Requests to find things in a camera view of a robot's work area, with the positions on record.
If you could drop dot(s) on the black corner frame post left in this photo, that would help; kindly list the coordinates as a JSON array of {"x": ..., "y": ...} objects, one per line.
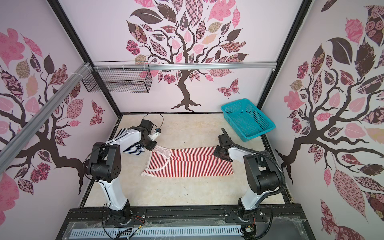
[{"x": 68, "y": 27}]

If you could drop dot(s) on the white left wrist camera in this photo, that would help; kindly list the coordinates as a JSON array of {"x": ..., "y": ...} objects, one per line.
[{"x": 155, "y": 134}]

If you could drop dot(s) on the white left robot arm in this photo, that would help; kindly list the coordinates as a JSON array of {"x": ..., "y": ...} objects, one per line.
[{"x": 105, "y": 164}]

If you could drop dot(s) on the black corner frame post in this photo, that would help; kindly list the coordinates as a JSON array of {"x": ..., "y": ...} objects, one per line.
[
  {"x": 296, "y": 26},
  {"x": 68, "y": 27}
]

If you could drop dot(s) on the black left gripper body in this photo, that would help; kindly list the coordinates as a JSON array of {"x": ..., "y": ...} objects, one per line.
[{"x": 148, "y": 143}]

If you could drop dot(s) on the aluminium rail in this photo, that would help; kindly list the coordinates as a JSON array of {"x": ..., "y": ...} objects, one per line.
[
  {"x": 12, "y": 149},
  {"x": 197, "y": 66}
]

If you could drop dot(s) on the teal plastic basket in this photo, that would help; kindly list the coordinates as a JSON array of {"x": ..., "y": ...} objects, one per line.
[{"x": 246, "y": 119}]

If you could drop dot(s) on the black corner frame post right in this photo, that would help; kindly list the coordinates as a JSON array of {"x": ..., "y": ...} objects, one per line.
[{"x": 296, "y": 26}]

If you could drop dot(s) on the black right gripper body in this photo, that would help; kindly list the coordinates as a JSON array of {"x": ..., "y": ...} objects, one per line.
[{"x": 218, "y": 151}]

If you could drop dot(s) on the aluminium rail back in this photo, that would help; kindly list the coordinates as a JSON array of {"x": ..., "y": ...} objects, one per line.
[{"x": 197, "y": 66}]

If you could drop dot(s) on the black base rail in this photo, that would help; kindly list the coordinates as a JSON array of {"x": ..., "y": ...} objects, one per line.
[{"x": 230, "y": 214}]

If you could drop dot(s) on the white slotted cable duct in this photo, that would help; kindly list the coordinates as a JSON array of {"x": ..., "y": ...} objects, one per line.
[{"x": 154, "y": 232}]

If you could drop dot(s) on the aluminium rail left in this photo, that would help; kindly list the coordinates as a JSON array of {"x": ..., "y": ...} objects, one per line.
[{"x": 12, "y": 149}]

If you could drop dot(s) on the black wire mesh basket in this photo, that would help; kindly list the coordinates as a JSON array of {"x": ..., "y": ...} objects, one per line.
[{"x": 119, "y": 77}]

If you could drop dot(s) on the red white striped tank top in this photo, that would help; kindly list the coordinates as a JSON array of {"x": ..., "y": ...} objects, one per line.
[{"x": 186, "y": 163}]

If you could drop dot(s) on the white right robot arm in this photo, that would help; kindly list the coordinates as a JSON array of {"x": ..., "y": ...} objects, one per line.
[{"x": 264, "y": 175}]

